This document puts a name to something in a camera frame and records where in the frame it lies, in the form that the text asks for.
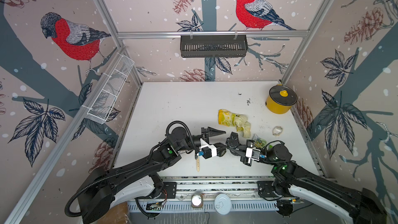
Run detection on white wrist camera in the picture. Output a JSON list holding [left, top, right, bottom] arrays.
[[243, 140, 261, 167], [199, 139, 217, 159]]

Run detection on green snack packet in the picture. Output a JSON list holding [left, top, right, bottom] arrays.
[[252, 134, 267, 149]]

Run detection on yellow green frog towel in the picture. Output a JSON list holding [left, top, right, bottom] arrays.
[[218, 110, 251, 139]]

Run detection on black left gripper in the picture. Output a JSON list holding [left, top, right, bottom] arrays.
[[176, 128, 227, 157]]

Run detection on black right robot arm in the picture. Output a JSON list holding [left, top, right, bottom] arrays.
[[226, 132, 387, 224]]

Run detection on cream strap analog watch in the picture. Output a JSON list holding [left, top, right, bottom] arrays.
[[272, 126, 283, 136]]

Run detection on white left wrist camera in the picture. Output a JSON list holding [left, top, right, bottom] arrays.
[[199, 139, 217, 159]]

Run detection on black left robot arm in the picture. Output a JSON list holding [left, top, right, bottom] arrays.
[[64, 120, 226, 224]]

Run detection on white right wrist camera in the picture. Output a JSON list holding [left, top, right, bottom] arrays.
[[243, 140, 261, 167]]

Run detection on glass spice jar silver lid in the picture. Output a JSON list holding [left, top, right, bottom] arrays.
[[191, 194, 204, 208]]

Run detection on yellow pot with glass lid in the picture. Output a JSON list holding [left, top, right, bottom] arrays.
[[265, 85, 298, 114]]

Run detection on white mesh wall shelf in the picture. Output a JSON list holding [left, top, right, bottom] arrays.
[[86, 55, 134, 124]]

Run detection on black hanging wire basket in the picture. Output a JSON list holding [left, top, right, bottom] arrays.
[[180, 35, 248, 58]]

